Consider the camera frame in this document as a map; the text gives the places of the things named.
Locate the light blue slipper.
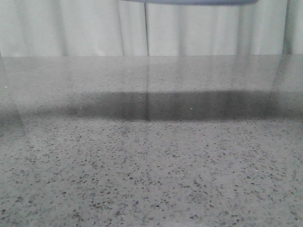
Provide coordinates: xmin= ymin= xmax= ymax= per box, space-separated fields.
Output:
xmin=126 ymin=0 xmax=258 ymax=6

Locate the beige curtain backdrop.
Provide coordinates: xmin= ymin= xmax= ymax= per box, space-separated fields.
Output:
xmin=0 ymin=0 xmax=303 ymax=57

